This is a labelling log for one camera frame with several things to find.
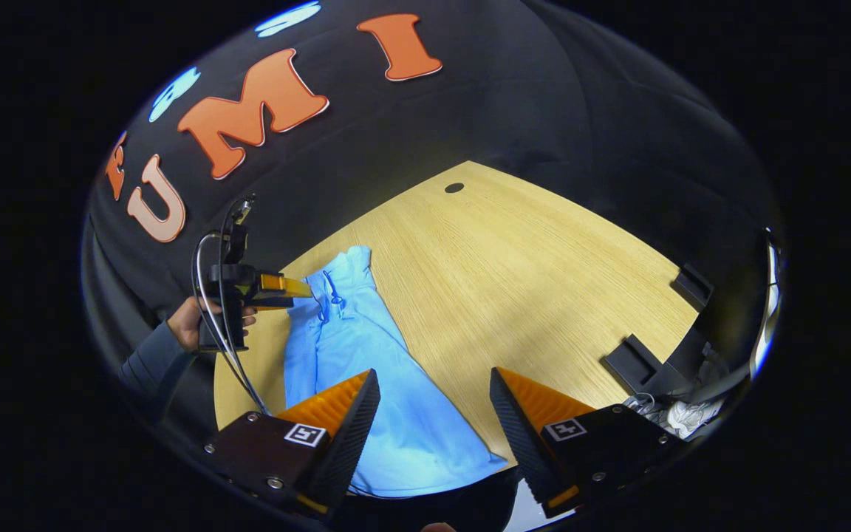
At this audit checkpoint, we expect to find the white sneaker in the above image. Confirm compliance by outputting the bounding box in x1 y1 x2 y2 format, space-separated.
621 392 727 441

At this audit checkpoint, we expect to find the light blue T-shirt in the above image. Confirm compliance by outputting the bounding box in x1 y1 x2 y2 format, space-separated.
282 245 509 498

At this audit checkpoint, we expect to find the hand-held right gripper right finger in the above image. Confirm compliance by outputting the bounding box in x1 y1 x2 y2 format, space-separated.
489 366 692 519

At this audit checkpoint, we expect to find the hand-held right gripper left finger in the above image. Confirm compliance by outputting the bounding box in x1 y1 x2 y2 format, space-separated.
202 368 382 518

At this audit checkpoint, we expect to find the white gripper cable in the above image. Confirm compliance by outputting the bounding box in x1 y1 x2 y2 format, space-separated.
191 196 273 416

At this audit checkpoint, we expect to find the black bracket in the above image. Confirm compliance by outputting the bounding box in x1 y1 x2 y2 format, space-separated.
673 262 715 311
601 325 711 400

